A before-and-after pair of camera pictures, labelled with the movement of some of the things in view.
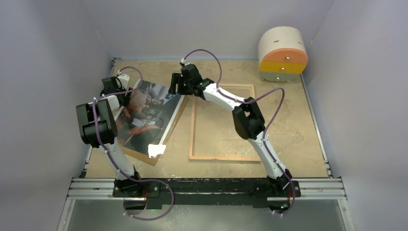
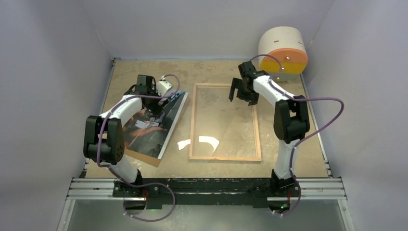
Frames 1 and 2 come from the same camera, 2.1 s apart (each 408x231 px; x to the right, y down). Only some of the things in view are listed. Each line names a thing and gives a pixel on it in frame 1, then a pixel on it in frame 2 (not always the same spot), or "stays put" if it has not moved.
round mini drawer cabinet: x=283 y=55 stays put
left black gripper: x=126 y=99 -> x=155 y=108
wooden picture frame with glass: x=213 y=135 stays put
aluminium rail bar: x=102 y=189 stays put
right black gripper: x=177 y=78 -> x=254 y=97
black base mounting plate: x=200 y=192 stays put
